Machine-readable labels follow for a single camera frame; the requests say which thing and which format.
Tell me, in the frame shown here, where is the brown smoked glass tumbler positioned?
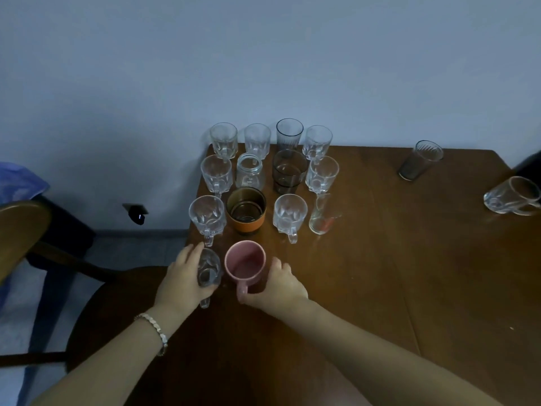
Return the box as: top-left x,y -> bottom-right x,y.
272,149 -> 309,195

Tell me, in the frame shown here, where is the dark ribbed glass tumbler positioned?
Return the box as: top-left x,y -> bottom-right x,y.
276,118 -> 304,153

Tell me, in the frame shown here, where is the tall clear glass red print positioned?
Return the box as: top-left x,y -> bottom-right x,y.
309,193 -> 342,236

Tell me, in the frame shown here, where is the amber glass with orange sleeve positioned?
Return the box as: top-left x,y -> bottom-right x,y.
226,187 -> 267,237

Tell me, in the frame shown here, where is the pink ceramic mug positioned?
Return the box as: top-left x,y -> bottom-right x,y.
224,241 -> 268,303

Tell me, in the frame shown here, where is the person's right hand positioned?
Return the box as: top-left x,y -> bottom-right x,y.
242,257 -> 310,320

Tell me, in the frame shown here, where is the black chair back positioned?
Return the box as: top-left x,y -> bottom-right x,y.
512,150 -> 541,187

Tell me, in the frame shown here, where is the clear glass jar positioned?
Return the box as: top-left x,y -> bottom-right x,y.
236,153 -> 266,191

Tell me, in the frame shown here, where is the small clear glass mug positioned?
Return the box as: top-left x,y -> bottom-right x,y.
196,248 -> 223,310

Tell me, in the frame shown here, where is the silver link bracelet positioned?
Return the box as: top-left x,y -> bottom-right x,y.
134,313 -> 169,357

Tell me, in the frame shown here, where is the black wall socket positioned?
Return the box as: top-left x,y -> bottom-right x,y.
123,203 -> 149,226

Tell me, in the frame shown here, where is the brown ribbed glass tumbler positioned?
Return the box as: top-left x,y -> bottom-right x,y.
398,140 -> 444,182

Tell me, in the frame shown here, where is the large clear glass mug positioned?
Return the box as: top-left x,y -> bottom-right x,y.
484,176 -> 541,216

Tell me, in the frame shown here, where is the person's left hand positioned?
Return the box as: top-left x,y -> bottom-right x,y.
153,243 -> 220,321

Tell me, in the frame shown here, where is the person's right forearm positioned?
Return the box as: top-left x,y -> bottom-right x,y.
270,298 -> 504,406

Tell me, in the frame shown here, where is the brown wooden chair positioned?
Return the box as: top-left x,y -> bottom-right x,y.
0,200 -> 192,373

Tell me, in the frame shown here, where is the blue cloth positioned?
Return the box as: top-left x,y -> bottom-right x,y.
0,162 -> 50,206

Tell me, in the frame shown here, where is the person's left forearm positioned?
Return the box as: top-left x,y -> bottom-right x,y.
27,306 -> 189,406

